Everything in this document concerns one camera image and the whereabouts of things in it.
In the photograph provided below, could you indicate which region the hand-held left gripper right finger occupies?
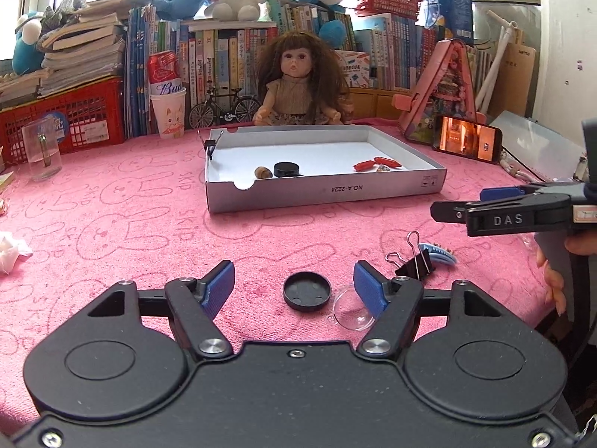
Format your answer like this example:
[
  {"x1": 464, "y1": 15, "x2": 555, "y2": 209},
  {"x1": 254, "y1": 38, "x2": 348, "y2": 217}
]
[{"x1": 353, "y1": 261, "x2": 507, "y2": 359}]

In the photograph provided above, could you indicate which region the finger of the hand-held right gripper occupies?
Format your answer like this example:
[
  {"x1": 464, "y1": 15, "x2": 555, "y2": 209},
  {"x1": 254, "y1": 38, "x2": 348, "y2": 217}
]
[
  {"x1": 480, "y1": 182, "x2": 574, "y2": 203},
  {"x1": 431, "y1": 195, "x2": 573, "y2": 238}
]

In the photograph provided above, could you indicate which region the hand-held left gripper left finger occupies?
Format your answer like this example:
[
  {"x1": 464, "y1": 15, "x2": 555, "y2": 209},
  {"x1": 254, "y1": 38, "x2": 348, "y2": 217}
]
[{"x1": 86, "y1": 260, "x2": 235, "y2": 361}]

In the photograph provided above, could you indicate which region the clear plastic dome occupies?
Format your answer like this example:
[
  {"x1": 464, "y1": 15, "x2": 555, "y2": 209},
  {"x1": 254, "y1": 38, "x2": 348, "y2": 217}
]
[{"x1": 326, "y1": 284, "x2": 376, "y2": 332}]

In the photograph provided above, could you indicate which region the large black binder clip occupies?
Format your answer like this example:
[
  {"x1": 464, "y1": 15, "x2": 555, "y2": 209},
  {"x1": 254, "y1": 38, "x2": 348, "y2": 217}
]
[{"x1": 385, "y1": 231, "x2": 437, "y2": 281}]

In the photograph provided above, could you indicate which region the black round lid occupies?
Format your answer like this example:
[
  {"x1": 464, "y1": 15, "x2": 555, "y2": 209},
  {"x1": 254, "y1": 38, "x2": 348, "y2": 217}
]
[{"x1": 283, "y1": 271, "x2": 332, "y2": 311}]

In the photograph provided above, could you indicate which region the white cardboard box tray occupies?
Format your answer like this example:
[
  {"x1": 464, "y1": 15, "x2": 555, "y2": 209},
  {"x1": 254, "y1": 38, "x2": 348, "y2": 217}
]
[{"x1": 204, "y1": 124, "x2": 447, "y2": 214}]

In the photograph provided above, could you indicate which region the person's right hand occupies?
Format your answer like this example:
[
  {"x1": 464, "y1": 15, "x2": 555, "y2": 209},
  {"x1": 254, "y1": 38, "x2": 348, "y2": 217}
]
[{"x1": 535, "y1": 236, "x2": 597, "y2": 317}]

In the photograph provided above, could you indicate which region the black smartphone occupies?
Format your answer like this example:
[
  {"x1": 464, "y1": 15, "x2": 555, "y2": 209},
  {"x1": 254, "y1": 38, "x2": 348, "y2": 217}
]
[{"x1": 432, "y1": 115, "x2": 504, "y2": 164}]

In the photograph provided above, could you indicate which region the pink triangular toy house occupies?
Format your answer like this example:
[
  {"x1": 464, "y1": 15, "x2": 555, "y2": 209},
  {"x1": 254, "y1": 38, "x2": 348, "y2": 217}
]
[{"x1": 393, "y1": 38, "x2": 488, "y2": 144}]

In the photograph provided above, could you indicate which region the row of upright books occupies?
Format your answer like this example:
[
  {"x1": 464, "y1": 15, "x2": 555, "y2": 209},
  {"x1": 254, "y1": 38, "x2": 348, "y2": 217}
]
[
  {"x1": 125, "y1": 4, "x2": 281, "y2": 138},
  {"x1": 466, "y1": 47, "x2": 496, "y2": 103},
  {"x1": 280, "y1": 2, "x2": 448, "y2": 91}
]

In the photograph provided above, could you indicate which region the white plastic pipe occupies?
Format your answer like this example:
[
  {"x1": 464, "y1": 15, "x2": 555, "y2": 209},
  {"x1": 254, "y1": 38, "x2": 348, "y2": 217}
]
[{"x1": 475, "y1": 8, "x2": 519, "y2": 113}]

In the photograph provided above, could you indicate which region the small black binder clip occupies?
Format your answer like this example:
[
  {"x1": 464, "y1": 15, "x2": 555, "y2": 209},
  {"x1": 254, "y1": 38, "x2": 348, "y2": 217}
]
[{"x1": 198, "y1": 130, "x2": 224, "y2": 162}]

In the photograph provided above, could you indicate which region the wooden drawer unit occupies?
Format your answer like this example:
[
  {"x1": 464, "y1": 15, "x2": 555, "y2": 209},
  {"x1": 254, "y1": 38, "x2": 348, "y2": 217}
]
[{"x1": 347, "y1": 88, "x2": 423, "y2": 121}]

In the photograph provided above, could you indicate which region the black miniature bicycle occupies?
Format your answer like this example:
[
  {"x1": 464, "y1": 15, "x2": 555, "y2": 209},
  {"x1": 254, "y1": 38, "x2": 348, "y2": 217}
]
[{"x1": 188, "y1": 86, "x2": 263, "y2": 129}]

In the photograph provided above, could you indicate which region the white paper cup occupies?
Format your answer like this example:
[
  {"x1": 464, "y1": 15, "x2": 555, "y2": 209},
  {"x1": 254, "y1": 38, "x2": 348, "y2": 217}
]
[{"x1": 149, "y1": 86, "x2": 187, "y2": 139}]

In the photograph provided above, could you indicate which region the white printed carton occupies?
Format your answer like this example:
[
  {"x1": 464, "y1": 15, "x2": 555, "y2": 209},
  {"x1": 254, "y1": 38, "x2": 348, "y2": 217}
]
[{"x1": 333, "y1": 49, "x2": 374, "y2": 89}]

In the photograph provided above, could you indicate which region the blue cardboard box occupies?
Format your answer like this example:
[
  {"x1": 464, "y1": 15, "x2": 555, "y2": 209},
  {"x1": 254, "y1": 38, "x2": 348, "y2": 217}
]
[{"x1": 418, "y1": 0, "x2": 479, "y2": 47}]

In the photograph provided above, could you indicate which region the white crumpled tissue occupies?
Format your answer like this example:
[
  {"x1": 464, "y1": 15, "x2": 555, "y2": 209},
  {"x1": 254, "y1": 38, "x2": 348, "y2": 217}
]
[{"x1": 0, "y1": 231, "x2": 33, "y2": 275}]

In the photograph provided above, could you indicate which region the brown-haired doll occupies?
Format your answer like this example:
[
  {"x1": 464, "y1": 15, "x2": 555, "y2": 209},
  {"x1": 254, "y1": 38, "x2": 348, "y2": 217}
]
[{"x1": 254, "y1": 32, "x2": 350, "y2": 127}]

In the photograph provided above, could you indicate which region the large red plastic basket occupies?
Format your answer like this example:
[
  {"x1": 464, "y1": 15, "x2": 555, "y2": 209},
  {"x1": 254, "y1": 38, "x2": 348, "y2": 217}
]
[{"x1": 0, "y1": 77, "x2": 126, "y2": 164}]

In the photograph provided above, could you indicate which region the clear glass cup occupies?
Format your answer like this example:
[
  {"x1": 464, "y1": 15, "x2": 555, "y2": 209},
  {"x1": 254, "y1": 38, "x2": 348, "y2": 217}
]
[{"x1": 21, "y1": 118, "x2": 63, "y2": 183}]

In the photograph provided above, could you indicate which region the red drink can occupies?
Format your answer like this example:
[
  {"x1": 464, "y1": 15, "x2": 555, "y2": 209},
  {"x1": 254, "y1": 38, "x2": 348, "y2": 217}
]
[{"x1": 147, "y1": 50, "x2": 180, "y2": 87}]

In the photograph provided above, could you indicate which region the small red plastic basket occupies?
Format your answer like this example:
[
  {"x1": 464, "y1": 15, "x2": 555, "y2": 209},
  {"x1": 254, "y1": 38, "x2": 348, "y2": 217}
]
[{"x1": 348, "y1": 0, "x2": 426, "y2": 18}]

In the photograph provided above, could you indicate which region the white shelf board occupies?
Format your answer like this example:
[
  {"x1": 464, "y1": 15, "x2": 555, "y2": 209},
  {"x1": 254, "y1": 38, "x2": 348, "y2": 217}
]
[{"x1": 179, "y1": 18, "x2": 281, "y2": 34}]

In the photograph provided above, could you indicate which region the stack of flat-lying books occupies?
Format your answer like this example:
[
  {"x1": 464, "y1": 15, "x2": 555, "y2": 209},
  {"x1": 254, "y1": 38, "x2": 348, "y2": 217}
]
[{"x1": 0, "y1": 0, "x2": 126, "y2": 108}]

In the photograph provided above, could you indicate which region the small blue plush toy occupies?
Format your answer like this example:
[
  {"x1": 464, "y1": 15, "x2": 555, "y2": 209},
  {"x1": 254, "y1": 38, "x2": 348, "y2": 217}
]
[{"x1": 153, "y1": 0, "x2": 216, "y2": 22}]

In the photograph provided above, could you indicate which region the blue and white plush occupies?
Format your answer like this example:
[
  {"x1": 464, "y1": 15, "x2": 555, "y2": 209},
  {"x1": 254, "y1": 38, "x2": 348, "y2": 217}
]
[{"x1": 12, "y1": 9, "x2": 50, "y2": 75}]

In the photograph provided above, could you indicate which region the white cable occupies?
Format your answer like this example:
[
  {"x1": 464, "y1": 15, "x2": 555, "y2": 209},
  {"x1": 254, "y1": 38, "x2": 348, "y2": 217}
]
[{"x1": 498, "y1": 149, "x2": 548, "y2": 184}]

